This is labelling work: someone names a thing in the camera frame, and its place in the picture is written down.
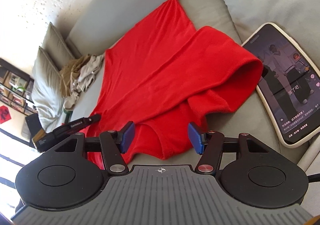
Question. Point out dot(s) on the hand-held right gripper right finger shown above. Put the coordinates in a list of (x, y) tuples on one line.
[(195, 137)]

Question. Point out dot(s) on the red t-shirt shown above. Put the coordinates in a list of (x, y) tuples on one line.
[(155, 65)]

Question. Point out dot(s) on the red paper wall decoration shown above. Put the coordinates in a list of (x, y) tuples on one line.
[(4, 115)]

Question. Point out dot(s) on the tan crumpled garment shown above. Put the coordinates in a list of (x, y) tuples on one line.
[(68, 77)]

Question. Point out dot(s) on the smartphone in white case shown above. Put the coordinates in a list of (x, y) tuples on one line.
[(287, 82)]

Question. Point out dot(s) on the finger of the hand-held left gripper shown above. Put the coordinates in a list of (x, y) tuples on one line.
[(91, 120)]

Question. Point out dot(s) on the pale grey back cushion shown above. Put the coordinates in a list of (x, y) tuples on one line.
[(45, 85), (56, 40)]

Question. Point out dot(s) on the dark bookshelf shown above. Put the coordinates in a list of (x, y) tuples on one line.
[(15, 85)]

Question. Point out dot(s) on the pale beige crumpled garment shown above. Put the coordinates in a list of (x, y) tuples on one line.
[(71, 101)]

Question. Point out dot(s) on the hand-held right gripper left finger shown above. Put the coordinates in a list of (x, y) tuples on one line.
[(128, 137)]

